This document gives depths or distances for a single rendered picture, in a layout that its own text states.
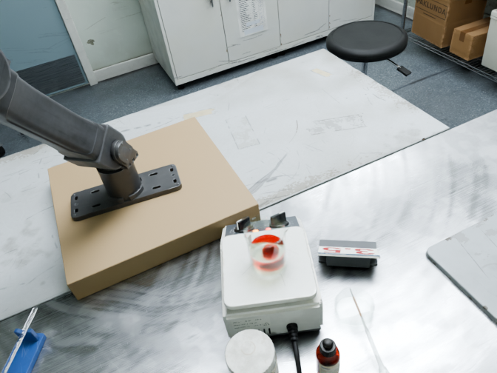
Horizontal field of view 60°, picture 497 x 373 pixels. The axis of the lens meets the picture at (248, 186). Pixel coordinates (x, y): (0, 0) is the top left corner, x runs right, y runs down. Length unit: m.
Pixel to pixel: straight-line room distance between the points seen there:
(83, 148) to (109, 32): 2.80
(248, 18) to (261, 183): 2.33
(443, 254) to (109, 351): 0.51
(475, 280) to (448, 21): 2.47
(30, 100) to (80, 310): 0.33
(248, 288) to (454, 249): 0.33
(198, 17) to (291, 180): 2.21
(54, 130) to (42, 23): 2.76
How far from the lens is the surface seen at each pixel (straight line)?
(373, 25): 2.09
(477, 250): 0.74
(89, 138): 0.68
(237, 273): 0.58
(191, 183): 0.80
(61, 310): 0.75
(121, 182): 0.76
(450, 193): 0.83
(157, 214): 0.76
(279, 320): 0.59
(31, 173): 1.06
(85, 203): 0.82
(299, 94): 1.08
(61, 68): 3.47
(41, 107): 0.61
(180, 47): 2.96
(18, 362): 0.72
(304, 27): 3.33
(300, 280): 0.57
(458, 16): 3.09
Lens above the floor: 1.45
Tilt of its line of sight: 42 degrees down
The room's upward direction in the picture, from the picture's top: 9 degrees counter-clockwise
